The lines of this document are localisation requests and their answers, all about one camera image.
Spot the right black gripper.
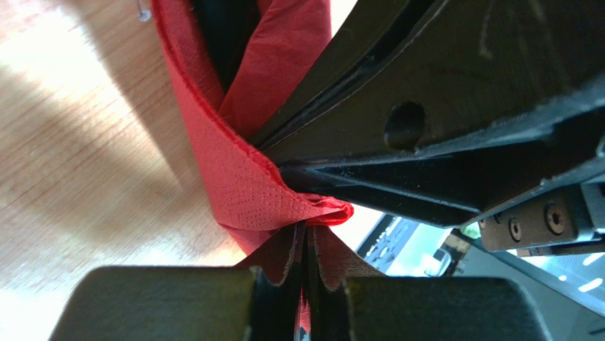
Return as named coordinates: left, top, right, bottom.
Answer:
left=278, top=85, right=605, bottom=259

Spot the red paper napkin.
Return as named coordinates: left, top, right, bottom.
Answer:
left=151, top=1, right=354, bottom=254

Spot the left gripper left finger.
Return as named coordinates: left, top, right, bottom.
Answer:
left=236, top=222, right=306, bottom=340

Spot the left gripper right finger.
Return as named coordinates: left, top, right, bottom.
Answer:
left=306, top=227, right=385, bottom=340

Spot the black knife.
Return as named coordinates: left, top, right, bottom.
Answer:
left=190, top=0, right=261, bottom=91

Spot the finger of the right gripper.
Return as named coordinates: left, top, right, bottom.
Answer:
left=252, top=1, right=604, bottom=151

